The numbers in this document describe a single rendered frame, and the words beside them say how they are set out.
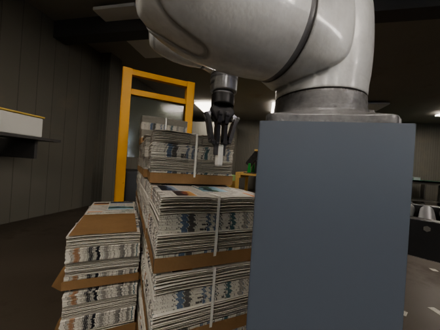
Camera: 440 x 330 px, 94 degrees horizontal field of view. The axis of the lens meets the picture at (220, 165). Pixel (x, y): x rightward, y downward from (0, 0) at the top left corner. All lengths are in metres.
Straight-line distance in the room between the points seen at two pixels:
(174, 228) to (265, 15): 0.55
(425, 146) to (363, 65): 10.07
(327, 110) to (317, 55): 0.08
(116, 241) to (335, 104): 0.97
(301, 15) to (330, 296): 0.38
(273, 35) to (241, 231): 0.59
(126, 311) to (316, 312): 0.97
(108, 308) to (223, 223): 0.71
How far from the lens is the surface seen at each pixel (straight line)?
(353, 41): 0.41
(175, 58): 0.69
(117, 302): 1.20
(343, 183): 0.33
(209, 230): 0.69
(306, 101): 0.36
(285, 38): 0.33
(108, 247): 1.08
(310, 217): 0.33
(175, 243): 0.66
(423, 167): 10.40
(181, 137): 0.92
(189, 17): 0.29
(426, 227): 0.92
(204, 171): 0.94
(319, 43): 0.36
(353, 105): 0.38
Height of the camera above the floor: 0.93
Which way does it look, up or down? level
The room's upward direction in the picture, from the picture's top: 4 degrees clockwise
